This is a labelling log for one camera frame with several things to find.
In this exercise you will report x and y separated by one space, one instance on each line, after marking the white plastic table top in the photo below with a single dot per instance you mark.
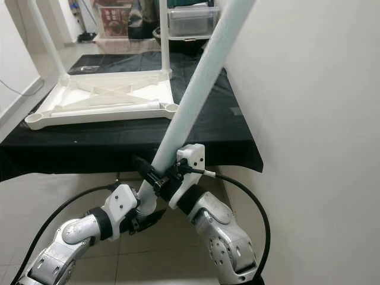
95 120

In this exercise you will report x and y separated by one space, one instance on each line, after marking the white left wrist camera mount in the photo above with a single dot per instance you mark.
120 205

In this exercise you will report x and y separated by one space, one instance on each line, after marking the orange lidded storage box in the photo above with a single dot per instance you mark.
113 24

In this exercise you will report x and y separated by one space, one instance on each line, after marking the black wok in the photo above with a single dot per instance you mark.
184 46

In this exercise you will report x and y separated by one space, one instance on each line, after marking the green round lid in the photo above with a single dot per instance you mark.
190 3

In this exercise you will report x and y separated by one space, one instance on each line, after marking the clear plastic storage box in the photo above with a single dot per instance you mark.
193 24

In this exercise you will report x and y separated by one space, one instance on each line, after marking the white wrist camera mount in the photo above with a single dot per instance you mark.
120 205
184 193

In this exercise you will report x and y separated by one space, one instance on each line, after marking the white refrigerator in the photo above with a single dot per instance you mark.
86 15

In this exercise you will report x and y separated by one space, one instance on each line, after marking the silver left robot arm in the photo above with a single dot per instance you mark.
62 243

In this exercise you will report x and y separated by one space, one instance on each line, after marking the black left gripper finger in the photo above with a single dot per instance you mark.
154 217
114 185

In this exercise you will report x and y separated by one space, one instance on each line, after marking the black floor mop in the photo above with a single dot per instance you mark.
86 37

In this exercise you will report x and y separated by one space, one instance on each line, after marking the black tablecloth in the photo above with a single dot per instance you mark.
95 148

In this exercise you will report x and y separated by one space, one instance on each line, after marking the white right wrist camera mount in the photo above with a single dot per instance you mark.
184 193

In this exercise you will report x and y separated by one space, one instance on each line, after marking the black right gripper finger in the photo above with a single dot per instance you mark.
183 165
145 167

